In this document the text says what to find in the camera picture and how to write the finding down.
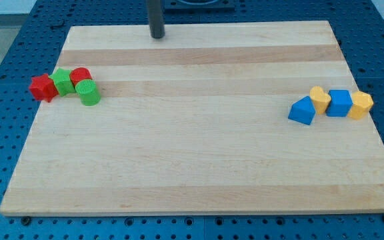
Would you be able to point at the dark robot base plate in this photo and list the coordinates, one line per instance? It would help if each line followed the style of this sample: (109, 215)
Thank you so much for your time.
(197, 5)

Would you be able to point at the blue cube block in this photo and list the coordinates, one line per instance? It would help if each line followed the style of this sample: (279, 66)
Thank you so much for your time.
(340, 104)

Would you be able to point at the green star block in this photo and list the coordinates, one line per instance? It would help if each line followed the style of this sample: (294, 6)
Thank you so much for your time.
(62, 81)

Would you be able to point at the yellow hexagon block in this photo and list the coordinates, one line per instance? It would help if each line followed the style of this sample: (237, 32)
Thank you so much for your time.
(362, 104)

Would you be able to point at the blue triangle block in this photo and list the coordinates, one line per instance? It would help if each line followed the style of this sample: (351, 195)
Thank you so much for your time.
(302, 111)

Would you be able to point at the green cylinder block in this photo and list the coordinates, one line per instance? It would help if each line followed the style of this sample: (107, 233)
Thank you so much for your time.
(88, 92)

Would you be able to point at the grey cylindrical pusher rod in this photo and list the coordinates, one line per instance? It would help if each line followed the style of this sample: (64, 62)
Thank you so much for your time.
(155, 18)

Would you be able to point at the wooden board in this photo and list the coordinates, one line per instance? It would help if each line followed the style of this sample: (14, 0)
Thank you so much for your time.
(196, 123)

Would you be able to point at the red star block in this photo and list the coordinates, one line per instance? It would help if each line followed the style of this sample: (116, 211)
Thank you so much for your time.
(43, 88)

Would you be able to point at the yellow heart block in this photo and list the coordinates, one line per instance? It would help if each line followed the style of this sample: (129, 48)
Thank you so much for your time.
(320, 99)

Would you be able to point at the red cylinder block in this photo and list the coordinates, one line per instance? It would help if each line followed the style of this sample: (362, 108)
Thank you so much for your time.
(79, 74)

